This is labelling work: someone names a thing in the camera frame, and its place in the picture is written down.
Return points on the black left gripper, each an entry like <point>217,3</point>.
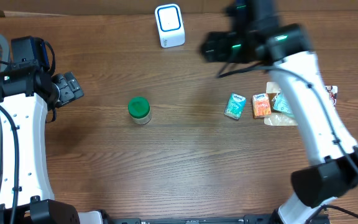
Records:
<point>71,87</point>

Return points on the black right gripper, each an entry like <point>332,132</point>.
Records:
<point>211,50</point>

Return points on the blue Kleenex tissue pack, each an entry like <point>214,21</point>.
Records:
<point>235,106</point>

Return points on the green lid jar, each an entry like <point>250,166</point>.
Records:
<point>139,110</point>

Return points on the orange white tissue pack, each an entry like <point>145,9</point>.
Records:
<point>261,105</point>

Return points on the teal tissue pack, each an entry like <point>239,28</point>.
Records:
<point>281,105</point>

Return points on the beige plastic pouch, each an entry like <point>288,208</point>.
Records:
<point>276,118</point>

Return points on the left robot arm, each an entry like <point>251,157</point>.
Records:
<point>29,89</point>

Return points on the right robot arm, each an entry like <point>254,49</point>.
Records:
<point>260,42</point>

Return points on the white barcode scanner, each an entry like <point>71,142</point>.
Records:
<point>170,26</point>

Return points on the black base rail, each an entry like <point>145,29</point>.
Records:
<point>247,219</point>

